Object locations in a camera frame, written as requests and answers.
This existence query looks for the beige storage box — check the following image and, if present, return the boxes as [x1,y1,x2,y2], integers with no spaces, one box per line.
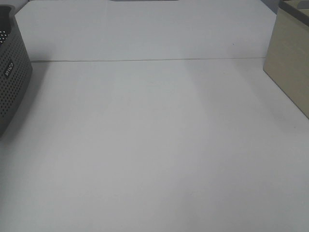
[263,0,309,116]

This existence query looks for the grey perforated plastic basket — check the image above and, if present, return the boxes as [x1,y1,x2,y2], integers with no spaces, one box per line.
[0,5,33,135]

